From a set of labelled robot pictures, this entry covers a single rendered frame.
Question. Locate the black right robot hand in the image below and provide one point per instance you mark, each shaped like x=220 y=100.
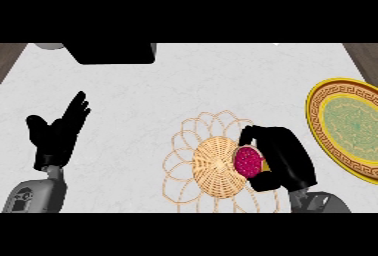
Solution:
x=285 y=156

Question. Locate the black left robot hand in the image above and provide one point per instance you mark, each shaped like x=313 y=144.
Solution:
x=56 y=136

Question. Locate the yellow patterned green plate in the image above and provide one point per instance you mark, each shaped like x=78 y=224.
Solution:
x=350 y=128

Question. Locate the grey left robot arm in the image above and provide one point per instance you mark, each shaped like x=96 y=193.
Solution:
x=37 y=195

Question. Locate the grey round object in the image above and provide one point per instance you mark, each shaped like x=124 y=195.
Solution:
x=48 y=45

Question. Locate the pink frosted cupcake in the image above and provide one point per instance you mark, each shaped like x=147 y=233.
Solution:
x=248 y=162

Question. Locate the woven wicker flower placemat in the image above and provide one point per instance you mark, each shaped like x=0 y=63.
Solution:
x=215 y=166

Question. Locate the black box appliance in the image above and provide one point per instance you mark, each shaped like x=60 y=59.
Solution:
x=112 y=52

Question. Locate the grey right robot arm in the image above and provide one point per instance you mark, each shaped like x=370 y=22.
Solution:
x=317 y=201

